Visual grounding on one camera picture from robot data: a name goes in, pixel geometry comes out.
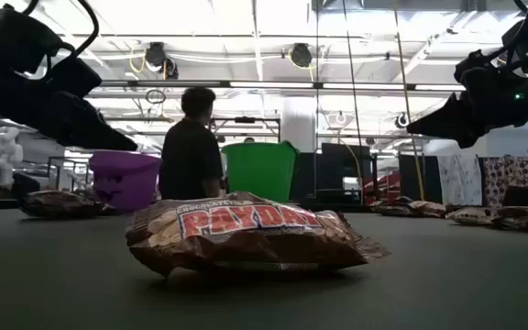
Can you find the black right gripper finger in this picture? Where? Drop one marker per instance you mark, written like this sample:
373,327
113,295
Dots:
447,114
462,137

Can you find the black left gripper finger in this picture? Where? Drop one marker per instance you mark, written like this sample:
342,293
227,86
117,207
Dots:
119,144
80,121

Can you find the purple halloween bucket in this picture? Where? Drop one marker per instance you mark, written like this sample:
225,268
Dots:
126,179

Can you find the green halloween bucket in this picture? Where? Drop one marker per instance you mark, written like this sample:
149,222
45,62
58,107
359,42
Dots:
259,169

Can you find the white patterned cloth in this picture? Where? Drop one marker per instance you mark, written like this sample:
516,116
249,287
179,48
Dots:
458,179

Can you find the white humanoid robot figure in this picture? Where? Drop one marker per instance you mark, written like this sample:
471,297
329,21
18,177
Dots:
3,156

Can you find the dark patterned cloth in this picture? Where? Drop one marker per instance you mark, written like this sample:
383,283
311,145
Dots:
511,174

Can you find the red tool cart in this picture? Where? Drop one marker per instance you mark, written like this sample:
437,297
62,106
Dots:
385,185

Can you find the black display panel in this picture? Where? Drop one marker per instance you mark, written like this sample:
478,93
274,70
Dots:
337,174

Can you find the white building column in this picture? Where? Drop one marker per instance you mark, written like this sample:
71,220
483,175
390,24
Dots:
300,124

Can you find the long ceiling light strip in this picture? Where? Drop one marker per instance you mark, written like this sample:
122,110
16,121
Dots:
268,84

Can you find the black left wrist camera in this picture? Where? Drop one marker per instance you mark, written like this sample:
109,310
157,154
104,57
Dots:
16,41

